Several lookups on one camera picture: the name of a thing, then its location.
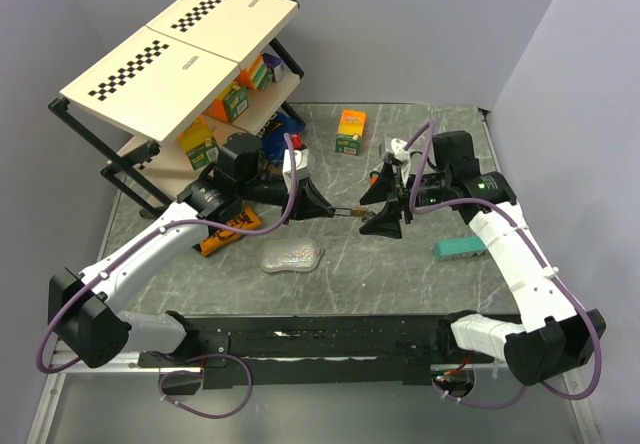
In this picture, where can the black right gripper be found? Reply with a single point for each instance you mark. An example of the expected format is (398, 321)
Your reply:
(385, 223)

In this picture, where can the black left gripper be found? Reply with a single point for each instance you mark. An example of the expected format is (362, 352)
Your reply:
(310, 203)

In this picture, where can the small brass padlock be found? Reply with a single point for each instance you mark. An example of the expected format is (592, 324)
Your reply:
(354, 212)

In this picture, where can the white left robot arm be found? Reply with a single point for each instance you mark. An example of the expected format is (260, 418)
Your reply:
(87, 311)

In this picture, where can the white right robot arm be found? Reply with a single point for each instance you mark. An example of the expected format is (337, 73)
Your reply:
(555, 334)

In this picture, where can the silver glitter sponge pad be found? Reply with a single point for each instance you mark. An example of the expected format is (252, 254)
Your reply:
(290, 255)

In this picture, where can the orange snack bag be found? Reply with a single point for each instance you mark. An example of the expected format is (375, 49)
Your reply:
(246, 220)

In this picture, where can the blue snack bag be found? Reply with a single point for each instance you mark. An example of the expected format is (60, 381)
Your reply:
(272, 135)

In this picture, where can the teal rectangular box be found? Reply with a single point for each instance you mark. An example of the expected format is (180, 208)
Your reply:
(458, 248)

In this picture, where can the orange green box on table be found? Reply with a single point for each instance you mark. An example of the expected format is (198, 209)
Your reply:
(350, 132)

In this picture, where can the yellow green box lower shelf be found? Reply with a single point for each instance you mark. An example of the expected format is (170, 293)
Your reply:
(199, 144)

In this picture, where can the orange green box middle shelf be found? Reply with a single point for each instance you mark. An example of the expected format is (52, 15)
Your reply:
(229, 104)

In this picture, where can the orange green box shelf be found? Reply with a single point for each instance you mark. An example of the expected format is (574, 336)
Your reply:
(229, 104)
(257, 76)

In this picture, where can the orange green box upper shelf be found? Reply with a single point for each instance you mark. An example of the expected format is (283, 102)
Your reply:
(257, 76)

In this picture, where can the purple white small box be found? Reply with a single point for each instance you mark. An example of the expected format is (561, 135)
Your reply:
(275, 66)

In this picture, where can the beige two-tier shelf rack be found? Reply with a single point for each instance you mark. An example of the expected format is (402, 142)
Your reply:
(132, 105)

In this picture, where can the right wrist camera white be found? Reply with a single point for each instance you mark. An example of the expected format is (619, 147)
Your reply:
(396, 158)

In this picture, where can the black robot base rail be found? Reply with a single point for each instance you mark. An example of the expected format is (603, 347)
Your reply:
(321, 349)

